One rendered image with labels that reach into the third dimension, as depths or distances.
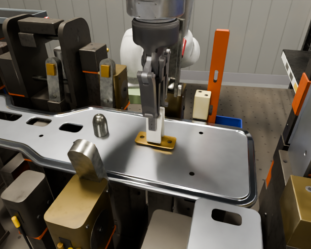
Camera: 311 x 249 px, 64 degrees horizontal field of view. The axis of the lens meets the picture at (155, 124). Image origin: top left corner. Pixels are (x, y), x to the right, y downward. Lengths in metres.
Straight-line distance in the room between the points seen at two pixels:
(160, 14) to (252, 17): 2.77
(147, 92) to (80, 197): 0.19
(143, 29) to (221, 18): 2.70
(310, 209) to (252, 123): 0.85
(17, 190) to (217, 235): 0.34
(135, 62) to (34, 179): 0.86
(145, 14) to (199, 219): 0.31
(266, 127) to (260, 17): 2.09
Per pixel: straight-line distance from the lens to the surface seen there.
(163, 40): 0.39
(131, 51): 1.23
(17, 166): 0.75
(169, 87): 0.60
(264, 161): 1.01
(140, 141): 0.52
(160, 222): 0.42
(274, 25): 3.20
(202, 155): 0.50
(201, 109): 0.59
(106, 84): 0.67
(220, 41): 0.57
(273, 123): 1.24
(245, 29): 3.14
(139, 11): 0.38
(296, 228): 0.39
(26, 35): 0.77
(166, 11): 0.38
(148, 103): 0.42
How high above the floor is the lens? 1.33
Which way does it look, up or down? 34 degrees down
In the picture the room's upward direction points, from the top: straight up
